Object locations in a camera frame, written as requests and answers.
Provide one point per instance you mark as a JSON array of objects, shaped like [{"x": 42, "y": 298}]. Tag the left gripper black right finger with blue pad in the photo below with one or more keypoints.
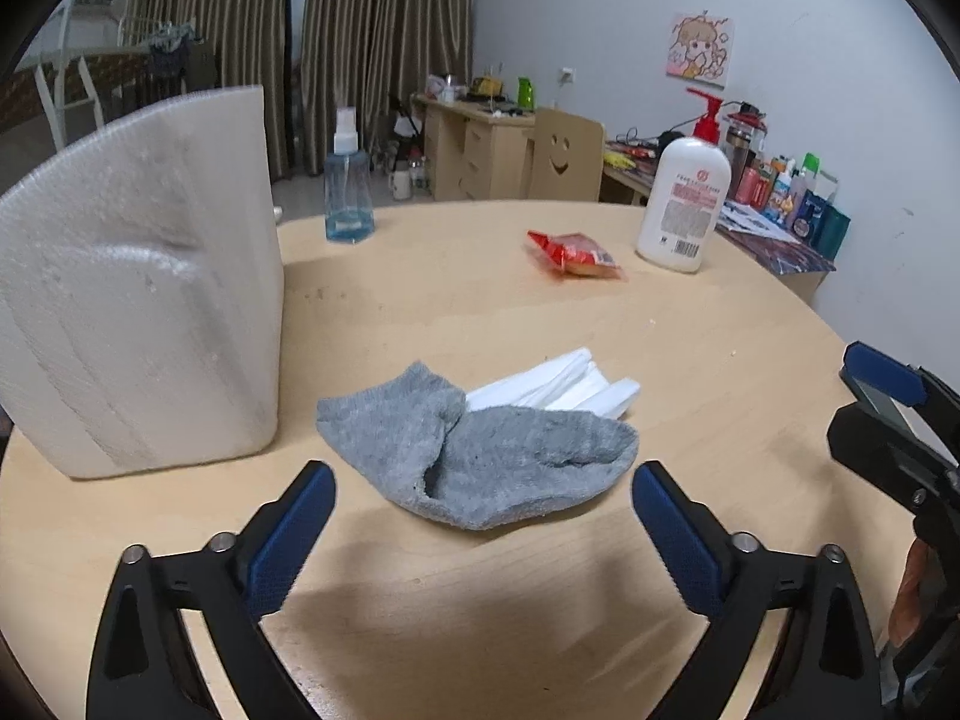
[{"x": 824, "y": 664}]

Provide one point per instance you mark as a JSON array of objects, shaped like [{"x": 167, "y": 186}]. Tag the white lotion pump bottle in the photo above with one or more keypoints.
[{"x": 687, "y": 194}]

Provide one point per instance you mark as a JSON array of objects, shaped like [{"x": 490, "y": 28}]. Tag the grey sock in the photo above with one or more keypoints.
[{"x": 416, "y": 442}]

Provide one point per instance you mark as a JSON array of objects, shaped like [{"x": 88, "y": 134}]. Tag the white styrofoam box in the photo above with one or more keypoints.
[{"x": 142, "y": 292}]

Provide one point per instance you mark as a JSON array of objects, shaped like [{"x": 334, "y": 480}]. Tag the anime girl wall picture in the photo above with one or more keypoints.
[{"x": 700, "y": 49}]

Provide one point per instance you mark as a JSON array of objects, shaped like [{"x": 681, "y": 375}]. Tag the white cloth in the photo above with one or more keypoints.
[{"x": 571, "y": 382}]

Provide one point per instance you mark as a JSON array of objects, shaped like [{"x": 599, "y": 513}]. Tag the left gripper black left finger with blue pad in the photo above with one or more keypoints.
[{"x": 143, "y": 663}]

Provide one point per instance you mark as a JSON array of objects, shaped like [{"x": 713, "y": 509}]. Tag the toiletry bottles cluster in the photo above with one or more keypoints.
[{"x": 781, "y": 210}]

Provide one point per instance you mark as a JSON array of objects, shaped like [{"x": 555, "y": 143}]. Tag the wooden smiley face chair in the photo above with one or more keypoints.
[{"x": 567, "y": 157}]

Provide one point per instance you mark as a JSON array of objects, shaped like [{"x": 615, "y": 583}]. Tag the wooden desk with drawers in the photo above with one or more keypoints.
[{"x": 474, "y": 154}]

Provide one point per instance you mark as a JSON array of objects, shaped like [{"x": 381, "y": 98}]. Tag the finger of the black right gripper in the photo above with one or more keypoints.
[
  {"x": 892, "y": 459},
  {"x": 884, "y": 384}
]

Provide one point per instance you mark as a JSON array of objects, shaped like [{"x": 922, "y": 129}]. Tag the green bottle on desk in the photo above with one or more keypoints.
[{"x": 525, "y": 98}]

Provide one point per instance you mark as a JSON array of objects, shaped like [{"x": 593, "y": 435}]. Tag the brown striped curtains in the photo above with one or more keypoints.
[{"x": 312, "y": 57}]

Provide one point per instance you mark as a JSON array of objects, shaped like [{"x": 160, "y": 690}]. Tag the metal bunk bed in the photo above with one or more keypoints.
[{"x": 91, "y": 64}]

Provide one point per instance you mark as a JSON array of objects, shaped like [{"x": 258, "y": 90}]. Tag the red snack packet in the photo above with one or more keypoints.
[{"x": 575, "y": 255}]

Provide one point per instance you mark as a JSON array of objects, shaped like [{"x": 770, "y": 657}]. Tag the blue spray bottle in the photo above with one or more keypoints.
[{"x": 349, "y": 212}]

